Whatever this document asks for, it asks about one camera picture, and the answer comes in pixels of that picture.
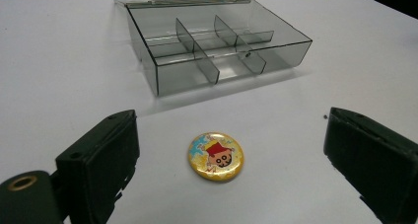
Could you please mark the clear grey compartment box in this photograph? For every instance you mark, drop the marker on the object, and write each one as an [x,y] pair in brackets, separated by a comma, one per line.
[210,43]

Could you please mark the yellow cartoon pin badge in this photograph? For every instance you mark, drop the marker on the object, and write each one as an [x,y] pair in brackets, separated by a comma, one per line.
[216,156]

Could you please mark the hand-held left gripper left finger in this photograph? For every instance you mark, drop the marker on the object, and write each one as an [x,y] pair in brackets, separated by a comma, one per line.
[98,164]

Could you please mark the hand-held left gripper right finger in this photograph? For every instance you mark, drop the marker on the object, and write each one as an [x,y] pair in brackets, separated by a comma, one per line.
[371,158]

